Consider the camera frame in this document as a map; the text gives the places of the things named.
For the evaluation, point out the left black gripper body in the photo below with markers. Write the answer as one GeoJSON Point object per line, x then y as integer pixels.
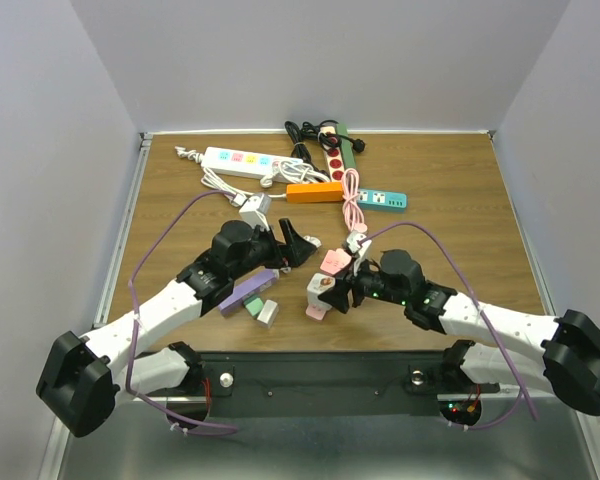
{"type": "Point", "coordinates": [263, 251]}

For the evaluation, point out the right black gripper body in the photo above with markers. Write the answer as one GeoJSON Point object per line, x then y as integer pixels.
{"type": "Point", "coordinates": [372, 283]}

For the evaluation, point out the pink power strip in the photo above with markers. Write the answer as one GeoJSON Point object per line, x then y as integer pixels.
{"type": "Point", "coordinates": [317, 313]}

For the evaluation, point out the pink cube socket adapter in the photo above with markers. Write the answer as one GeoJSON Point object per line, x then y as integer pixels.
{"type": "Point", "coordinates": [335, 261]}

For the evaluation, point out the purple power strip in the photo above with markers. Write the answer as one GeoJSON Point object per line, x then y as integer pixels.
{"type": "Point", "coordinates": [254, 285]}

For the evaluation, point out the green usb charger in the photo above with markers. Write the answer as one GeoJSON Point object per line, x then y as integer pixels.
{"type": "Point", "coordinates": [254, 305]}

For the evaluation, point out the white usb charger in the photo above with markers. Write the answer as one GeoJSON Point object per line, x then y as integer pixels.
{"type": "Point", "coordinates": [268, 313]}

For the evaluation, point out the white cube socket adapter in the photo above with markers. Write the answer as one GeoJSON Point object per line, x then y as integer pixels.
{"type": "Point", "coordinates": [319, 284]}

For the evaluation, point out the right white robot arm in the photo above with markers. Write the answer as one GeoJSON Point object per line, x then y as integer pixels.
{"type": "Point", "coordinates": [558, 355]}

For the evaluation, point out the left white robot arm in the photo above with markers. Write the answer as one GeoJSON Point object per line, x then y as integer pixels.
{"type": "Point", "coordinates": [85, 376]}

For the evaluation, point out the orange power strip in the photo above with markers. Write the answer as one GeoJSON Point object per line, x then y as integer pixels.
{"type": "Point", "coordinates": [326, 192]}

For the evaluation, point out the teal power strip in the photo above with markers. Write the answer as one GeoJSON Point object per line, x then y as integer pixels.
{"type": "Point", "coordinates": [382, 201]}

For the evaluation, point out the white multicolour power strip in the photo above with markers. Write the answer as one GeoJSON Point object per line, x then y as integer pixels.
{"type": "Point", "coordinates": [245, 164]}

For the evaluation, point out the beige red power strip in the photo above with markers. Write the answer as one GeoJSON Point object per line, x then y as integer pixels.
{"type": "Point", "coordinates": [333, 153]}

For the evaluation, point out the green power strip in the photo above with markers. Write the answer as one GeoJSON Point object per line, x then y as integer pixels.
{"type": "Point", "coordinates": [346, 148]}

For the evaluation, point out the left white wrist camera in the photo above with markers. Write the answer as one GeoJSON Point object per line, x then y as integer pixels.
{"type": "Point", "coordinates": [254, 210]}

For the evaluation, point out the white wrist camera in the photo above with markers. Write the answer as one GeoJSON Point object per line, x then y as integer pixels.
{"type": "Point", "coordinates": [357, 245]}
{"type": "Point", "coordinates": [254, 210]}

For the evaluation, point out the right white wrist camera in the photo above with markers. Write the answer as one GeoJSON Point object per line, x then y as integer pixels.
{"type": "Point", "coordinates": [357, 245]}

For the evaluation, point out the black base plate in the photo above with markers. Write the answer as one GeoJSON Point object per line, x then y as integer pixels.
{"type": "Point", "coordinates": [320, 384]}

